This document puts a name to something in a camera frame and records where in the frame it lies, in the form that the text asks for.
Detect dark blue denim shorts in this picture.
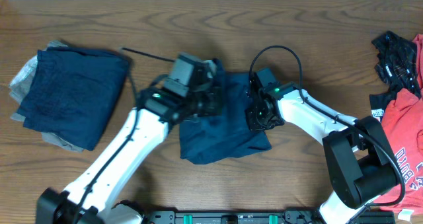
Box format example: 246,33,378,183
179,59,272,165

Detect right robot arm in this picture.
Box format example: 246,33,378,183
245,68,401,223

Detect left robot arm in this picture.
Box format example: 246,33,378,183
35,53,224,223

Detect folded navy shorts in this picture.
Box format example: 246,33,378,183
17,47,130,151

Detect red printed t-shirt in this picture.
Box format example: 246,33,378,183
380,34,422,215

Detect black patterned garment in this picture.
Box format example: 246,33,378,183
369,31,421,121

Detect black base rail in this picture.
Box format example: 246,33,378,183
112,200,397,224

